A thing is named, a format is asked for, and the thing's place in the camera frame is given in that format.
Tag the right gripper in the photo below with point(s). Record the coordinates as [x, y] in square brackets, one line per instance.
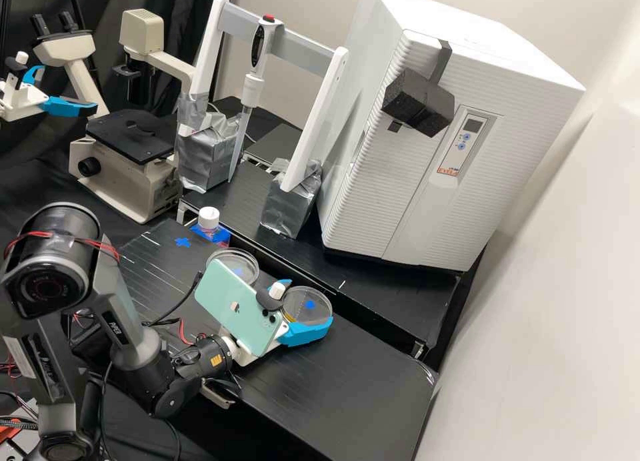
[246, 359]

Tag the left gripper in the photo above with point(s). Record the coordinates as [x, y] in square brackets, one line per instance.
[20, 101]

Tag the petri dish lid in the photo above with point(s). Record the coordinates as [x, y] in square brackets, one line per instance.
[316, 314]

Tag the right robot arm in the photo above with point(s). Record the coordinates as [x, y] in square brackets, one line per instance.
[115, 326]

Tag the left phone holder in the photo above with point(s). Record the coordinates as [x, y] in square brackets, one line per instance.
[19, 73]

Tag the petri dish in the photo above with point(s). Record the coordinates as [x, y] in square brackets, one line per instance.
[234, 261]

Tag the blue bottle holder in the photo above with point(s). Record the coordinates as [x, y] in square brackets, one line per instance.
[220, 238]

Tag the cream microscope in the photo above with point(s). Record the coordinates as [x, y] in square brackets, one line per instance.
[125, 176]

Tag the small bottle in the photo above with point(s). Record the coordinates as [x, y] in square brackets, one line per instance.
[210, 222]

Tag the white pipette stand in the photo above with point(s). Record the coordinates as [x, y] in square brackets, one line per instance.
[305, 146]

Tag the incubator door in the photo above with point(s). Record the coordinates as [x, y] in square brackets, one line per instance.
[400, 181]

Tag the pipette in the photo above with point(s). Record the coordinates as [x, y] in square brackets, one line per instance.
[252, 90]

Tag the white incubator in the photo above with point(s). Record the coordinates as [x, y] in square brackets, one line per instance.
[525, 146]

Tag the right wrist camera phone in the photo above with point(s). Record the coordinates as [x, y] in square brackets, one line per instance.
[235, 306]

